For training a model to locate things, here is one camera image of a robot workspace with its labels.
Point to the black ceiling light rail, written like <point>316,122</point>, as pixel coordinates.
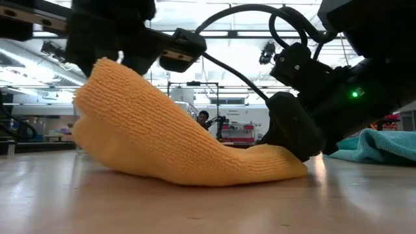
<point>234,33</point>

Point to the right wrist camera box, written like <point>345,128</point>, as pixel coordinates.
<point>292,68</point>

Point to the person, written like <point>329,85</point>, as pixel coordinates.
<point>203,118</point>

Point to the white shelf with red bins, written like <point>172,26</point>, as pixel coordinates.
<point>240,131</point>

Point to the black ceiling spotlight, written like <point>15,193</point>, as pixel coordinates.
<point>53,50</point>
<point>267,52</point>

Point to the small black robot arm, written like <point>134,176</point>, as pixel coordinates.
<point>220,125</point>

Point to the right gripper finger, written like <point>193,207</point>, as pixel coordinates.
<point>292,126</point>

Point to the blue microfiber towel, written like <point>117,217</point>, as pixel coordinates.
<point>383,146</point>

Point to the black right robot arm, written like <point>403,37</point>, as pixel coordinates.
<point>373,19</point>

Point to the orange microfiber towel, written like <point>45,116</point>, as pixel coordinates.
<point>146,139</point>

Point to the red storage bins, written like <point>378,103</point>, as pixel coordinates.
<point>386,118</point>

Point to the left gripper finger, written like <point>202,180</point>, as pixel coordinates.
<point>83,63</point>
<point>139,65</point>

